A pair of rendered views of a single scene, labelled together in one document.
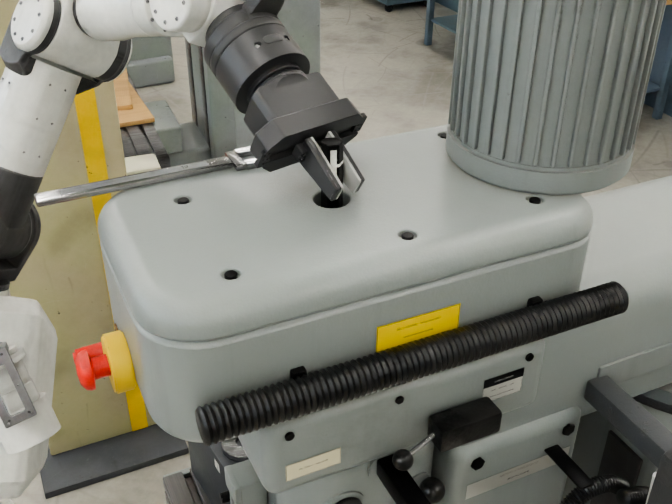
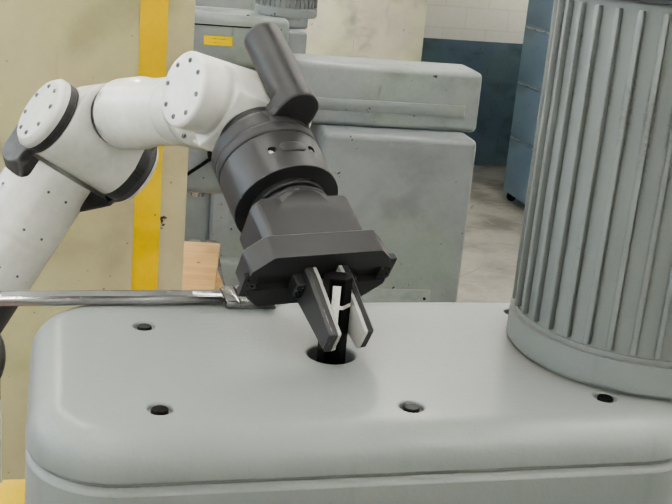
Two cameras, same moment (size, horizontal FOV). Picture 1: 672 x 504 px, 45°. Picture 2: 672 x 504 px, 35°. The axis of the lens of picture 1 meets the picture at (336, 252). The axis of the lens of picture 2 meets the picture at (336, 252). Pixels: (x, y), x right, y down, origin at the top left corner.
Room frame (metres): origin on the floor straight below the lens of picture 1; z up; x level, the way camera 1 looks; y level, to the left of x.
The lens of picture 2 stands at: (-0.03, -0.13, 2.20)
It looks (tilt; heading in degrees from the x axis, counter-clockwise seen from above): 17 degrees down; 10
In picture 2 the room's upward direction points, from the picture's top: 5 degrees clockwise
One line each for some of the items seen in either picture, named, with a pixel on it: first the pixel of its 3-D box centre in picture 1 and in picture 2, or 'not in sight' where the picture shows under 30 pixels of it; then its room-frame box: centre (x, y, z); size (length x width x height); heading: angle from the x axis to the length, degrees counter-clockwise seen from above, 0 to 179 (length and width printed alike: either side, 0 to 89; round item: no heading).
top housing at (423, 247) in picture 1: (344, 262); (341, 448); (0.72, -0.01, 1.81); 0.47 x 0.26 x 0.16; 115
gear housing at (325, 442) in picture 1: (364, 351); not in sight; (0.73, -0.03, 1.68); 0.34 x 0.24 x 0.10; 115
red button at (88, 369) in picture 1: (94, 368); not in sight; (0.61, 0.23, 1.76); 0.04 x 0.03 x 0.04; 25
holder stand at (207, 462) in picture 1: (236, 460); not in sight; (1.16, 0.20, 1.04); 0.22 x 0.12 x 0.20; 32
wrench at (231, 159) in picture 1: (156, 176); (124, 297); (0.75, 0.19, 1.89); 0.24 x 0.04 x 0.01; 117
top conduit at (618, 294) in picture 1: (429, 352); not in sight; (0.60, -0.09, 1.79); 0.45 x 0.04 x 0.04; 115
